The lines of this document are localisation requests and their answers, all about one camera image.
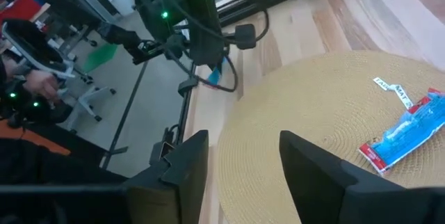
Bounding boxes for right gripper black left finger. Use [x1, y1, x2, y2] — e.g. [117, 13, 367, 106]
[124, 129, 209, 224]

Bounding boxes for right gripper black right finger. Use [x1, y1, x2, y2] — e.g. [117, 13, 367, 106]
[279, 130, 410, 224]

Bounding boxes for light blue granola bar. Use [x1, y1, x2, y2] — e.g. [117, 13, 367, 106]
[207, 58, 224, 86]

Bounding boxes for blue granola bar red ends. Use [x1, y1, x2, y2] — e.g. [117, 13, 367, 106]
[357, 87, 445, 176]

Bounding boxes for round woven straw placemat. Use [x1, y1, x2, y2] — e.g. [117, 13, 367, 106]
[216, 49, 445, 224]

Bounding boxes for white placemat label tag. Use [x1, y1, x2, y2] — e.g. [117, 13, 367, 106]
[372, 77, 414, 110]

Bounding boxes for orange cloth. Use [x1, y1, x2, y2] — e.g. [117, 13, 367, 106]
[0, 121, 72, 157]

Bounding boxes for person's hand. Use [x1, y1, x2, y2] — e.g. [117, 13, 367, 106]
[21, 69, 60, 102]

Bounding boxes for white office chair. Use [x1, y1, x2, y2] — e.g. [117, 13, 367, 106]
[1, 18, 118, 133]

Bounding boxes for red box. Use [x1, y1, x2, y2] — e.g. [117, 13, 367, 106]
[0, 0, 42, 26]

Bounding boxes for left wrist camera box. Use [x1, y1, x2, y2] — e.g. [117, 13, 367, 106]
[234, 24, 257, 50]

